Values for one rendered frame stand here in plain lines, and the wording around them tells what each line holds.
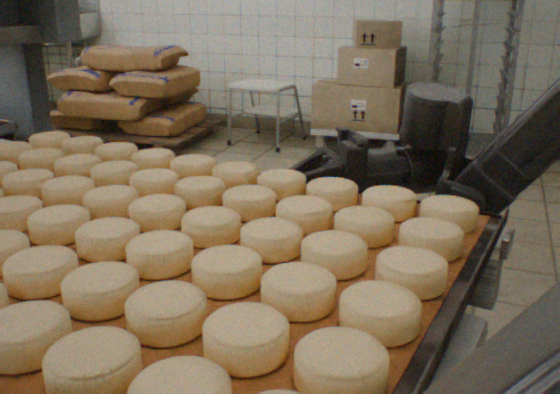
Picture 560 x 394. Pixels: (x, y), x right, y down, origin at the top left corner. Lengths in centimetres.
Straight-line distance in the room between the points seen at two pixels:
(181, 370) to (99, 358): 5
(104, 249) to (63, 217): 7
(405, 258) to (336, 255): 5
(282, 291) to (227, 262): 6
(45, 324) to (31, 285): 7
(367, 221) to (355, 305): 13
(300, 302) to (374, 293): 5
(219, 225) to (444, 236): 18
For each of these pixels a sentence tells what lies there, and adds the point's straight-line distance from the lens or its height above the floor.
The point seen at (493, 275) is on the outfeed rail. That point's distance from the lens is 52.
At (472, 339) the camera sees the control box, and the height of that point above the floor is 84.
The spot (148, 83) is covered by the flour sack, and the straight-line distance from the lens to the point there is 401.
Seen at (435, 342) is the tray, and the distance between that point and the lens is 37.
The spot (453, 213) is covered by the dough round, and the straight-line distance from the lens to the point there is 51.
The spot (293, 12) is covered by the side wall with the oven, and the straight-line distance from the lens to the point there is 451.
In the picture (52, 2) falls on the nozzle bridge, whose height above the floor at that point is 108.
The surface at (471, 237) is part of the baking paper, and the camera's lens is 52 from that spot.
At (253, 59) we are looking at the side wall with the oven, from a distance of 466.
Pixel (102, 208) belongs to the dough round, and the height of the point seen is 92.
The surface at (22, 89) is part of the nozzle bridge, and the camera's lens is 112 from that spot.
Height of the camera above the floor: 110
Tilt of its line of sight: 19 degrees down
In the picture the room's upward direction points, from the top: straight up
